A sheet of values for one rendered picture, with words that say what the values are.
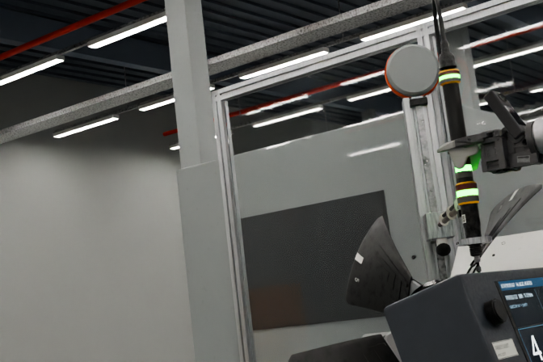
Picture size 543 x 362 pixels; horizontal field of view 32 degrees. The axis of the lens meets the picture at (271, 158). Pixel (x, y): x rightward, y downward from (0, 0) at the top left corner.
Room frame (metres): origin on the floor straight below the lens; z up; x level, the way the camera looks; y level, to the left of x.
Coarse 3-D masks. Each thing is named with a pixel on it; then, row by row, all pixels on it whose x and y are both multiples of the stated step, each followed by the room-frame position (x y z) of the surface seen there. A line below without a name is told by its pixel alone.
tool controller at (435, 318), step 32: (448, 288) 1.03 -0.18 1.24; (480, 288) 1.04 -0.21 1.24; (512, 288) 1.10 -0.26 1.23; (416, 320) 1.06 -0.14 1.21; (448, 320) 1.03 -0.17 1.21; (480, 320) 1.02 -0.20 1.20; (512, 320) 1.07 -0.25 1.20; (416, 352) 1.06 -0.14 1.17; (448, 352) 1.04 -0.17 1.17; (480, 352) 1.01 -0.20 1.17; (512, 352) 1.04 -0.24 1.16
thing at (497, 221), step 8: (536, 184) 1.98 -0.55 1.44; (512, 192) 2.08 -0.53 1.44; (520, 192) 2.02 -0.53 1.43; (528, 192) 1.98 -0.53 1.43; (536, 192) 1.95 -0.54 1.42; (504, 200) 2.10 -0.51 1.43; (512, 200) 2.04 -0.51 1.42; (520, 200) 1.98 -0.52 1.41; (496, 208) 2.13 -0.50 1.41; (504, 208) 2.05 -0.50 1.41; (512, 208) 1.99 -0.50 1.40; (496, 216) 2.09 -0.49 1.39; (504, 216) 2.00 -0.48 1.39; (512, 216) 1.95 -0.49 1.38; (488, 224) 2.14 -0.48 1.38; (496, 224) 2.01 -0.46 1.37; (504, 224) 1.96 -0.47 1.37; (488, 232) 2.08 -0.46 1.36; (496, 232) 1.97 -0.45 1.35; (480, 256) 1.96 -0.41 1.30; (472, 264) 1.98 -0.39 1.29
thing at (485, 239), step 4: (460, 208) 1.95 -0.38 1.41; (460, 212) 1.94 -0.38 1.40; (460, 216) 1.94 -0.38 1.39; (464, 228) 1.94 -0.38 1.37; (464, 232) 1.94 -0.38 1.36; (464, 236) 1.95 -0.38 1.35; (484, 236) 1.89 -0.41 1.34; (488, 236) 1.89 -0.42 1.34; (460, 240) 1.90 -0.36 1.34; (464, 240) 1.89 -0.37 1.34; (468, 240) 1.89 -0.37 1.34; (472, 240) 1.88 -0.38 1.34; (476, 240) 1.88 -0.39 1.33; (480, 240) 1.88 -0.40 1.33; (484, 240) 1.88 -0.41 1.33; (488, 240) 1.89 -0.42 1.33; (460, 244) 1.90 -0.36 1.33; (464, 244) 1.89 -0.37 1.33; (468, 244) 1.89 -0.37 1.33
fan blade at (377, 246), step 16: (384, 224) 2.18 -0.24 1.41; (368, 240) 2.21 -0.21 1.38; (384, 240) 2.16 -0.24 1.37; (368, 256) 2.20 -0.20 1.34; (384, 256) 2.14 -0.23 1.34; (400, 256) 2.09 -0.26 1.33; (352, 272) 2.25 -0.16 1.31; (368, 272) 2.20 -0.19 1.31; (384, 272) 2.14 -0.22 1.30; (400, 272) 2.09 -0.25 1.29; (352, 288) 2.25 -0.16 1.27; (368, 288) 2.20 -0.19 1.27; (384, 288) 2.15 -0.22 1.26; (400, 288) 2.09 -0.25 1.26; (352, 304) 2.25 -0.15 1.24; (368, 304) 2.20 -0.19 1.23; (384, 304) 2.16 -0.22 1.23
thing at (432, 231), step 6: (426, 216) 2.49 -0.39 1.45; (432, 216) 2.49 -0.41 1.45; (438, 216) 2.49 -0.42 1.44; (426, 222) 2.51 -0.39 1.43; (432, 222) 2.49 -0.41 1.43; (438, 222) 2.49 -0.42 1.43; (450, 222) 2.49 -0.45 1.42; (426, 228) 2.53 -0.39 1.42; (432, 228) 2.49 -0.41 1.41; (438, 228) 2.49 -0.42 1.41; (444, 228) 2.49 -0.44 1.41; (450, 228) 2.49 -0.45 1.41; (426, 234) 2.55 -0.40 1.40; (432, 234) 2.49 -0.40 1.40; (438, 234) 2.49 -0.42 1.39; (444, 234) 2.49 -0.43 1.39; (450, 234) 2.49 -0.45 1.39; (426, 240) 2.58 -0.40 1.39; (432, 240) 2.56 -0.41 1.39
